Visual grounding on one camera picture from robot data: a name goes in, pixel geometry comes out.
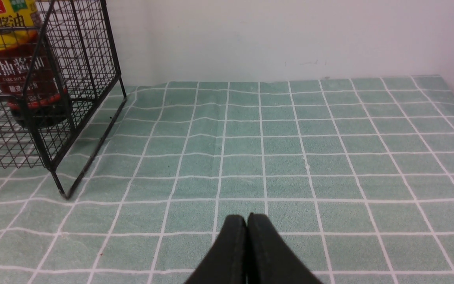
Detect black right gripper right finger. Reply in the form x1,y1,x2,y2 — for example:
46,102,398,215
247,213,322,284

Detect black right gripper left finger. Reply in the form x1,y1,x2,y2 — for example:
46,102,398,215
185,215,247,284

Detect soy sauce bottle red cap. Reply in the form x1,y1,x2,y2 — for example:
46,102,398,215
0,0,72,128

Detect green checkered tablecloth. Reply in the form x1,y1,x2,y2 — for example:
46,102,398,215
0,75,454,284

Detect black wire mesh shelf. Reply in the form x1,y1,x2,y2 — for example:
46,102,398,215
0,0,127,200

